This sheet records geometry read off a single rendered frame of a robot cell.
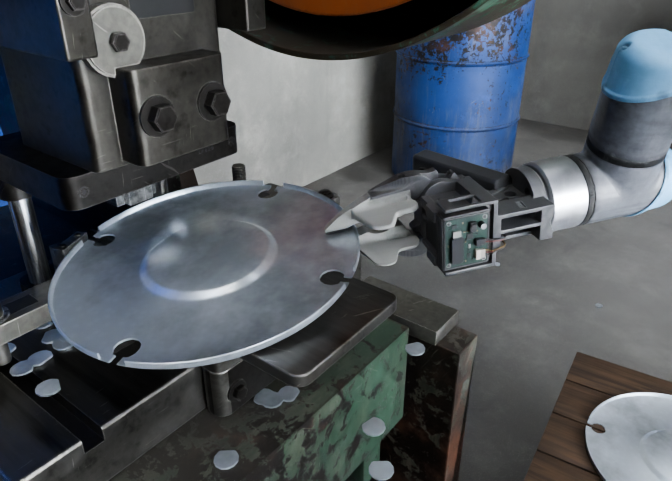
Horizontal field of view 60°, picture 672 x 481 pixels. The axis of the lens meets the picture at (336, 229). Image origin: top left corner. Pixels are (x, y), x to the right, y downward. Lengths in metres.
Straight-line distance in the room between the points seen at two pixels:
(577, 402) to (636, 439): 0.10
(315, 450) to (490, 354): 1.16
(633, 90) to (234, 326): 0.40
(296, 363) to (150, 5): 0.32
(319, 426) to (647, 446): 0.61
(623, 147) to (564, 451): 0.56
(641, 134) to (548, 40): 3.26
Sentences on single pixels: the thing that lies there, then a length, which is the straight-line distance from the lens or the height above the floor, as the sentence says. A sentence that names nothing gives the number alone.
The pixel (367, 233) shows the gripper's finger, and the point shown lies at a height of 0.80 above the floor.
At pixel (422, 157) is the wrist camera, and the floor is 0.85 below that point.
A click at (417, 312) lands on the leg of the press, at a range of 0.76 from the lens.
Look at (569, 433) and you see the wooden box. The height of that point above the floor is 0.35.
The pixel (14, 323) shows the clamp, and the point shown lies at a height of 0.75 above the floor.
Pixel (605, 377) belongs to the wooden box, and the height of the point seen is 0.35.
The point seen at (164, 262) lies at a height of 0.79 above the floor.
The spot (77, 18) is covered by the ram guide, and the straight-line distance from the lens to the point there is 0.47.
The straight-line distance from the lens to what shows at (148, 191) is 0.64.
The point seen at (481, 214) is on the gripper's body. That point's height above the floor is 0.84.
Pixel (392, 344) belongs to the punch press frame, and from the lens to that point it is 0.70.
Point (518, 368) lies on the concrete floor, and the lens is 1.73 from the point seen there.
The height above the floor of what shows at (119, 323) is 0.78.
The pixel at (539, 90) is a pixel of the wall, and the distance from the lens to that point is 3.91.
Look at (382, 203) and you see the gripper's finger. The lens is 0.58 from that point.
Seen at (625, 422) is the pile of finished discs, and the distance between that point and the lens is 1.12.
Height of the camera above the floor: 1.07
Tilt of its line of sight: 27 degrees down
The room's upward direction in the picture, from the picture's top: straight up
